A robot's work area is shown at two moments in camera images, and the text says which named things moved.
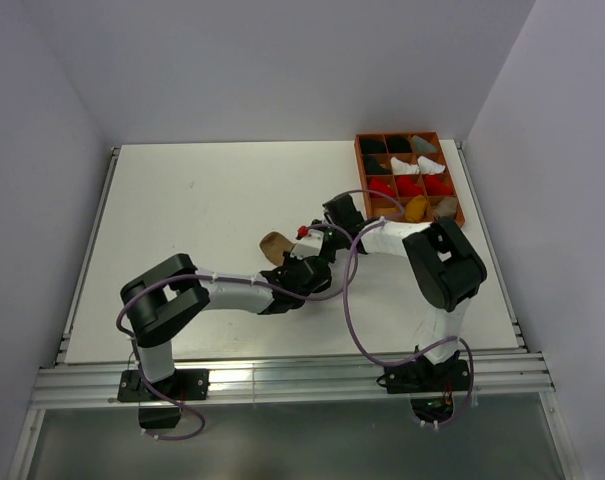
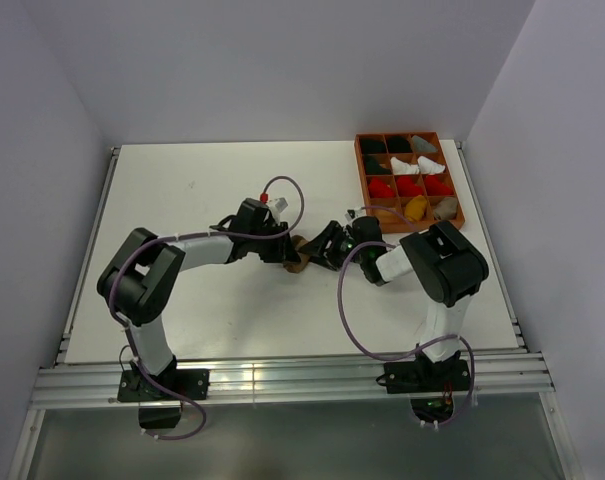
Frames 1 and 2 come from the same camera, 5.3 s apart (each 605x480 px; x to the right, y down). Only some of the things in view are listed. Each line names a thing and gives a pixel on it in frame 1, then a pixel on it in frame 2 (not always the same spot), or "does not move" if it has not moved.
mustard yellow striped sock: x=415 y=208 does not move
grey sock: x=446 y=207 does not move
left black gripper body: x=289 y=263 -> x=274 y=249
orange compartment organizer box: x=412 y=168 does not move
